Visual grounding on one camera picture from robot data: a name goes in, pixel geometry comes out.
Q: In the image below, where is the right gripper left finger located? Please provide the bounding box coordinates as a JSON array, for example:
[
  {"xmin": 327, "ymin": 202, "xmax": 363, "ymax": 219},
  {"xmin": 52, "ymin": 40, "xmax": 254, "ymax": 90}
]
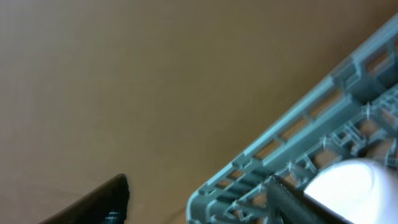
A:
[{"xmin": 40, "ymin": 174, "xmax": 129, "ymax": 224}]

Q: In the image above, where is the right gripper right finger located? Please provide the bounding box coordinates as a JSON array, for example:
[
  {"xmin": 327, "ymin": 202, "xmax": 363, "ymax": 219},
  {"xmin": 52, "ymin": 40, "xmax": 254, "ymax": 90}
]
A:
[{"xmin": 267, "ymin": 175, "xmax": 350, "ymax": 224}]

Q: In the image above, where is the pink shallow bowl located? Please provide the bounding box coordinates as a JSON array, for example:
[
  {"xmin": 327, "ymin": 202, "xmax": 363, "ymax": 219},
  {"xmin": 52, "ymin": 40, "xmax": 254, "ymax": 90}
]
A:
[{"xmin": 304, "ymin": 159, "xmax": 397, "ymax": 223}]

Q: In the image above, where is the grey dishwasher rack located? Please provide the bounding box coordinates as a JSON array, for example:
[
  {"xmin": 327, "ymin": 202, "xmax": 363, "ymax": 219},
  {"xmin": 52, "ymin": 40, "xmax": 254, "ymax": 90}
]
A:
[{"xmin": 186, "ymin": 17, "xmax": 397, "ymax": 223}]

